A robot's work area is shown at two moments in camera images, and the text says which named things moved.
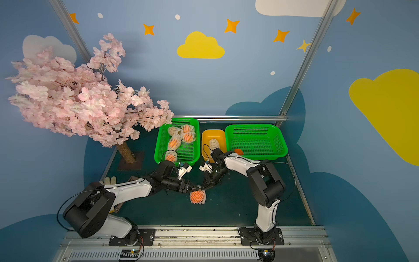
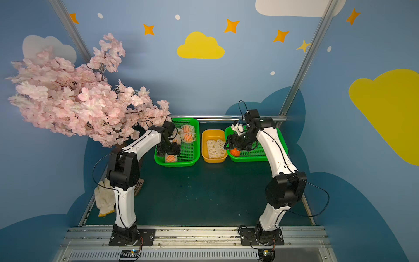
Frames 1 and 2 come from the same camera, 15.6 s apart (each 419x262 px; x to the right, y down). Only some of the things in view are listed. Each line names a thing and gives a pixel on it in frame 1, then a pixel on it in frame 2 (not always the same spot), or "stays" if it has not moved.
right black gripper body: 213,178 → 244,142
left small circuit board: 129,253 stays
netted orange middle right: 188,137 stays
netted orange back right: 187,128 stays
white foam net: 214,144 stays
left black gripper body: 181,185 → 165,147
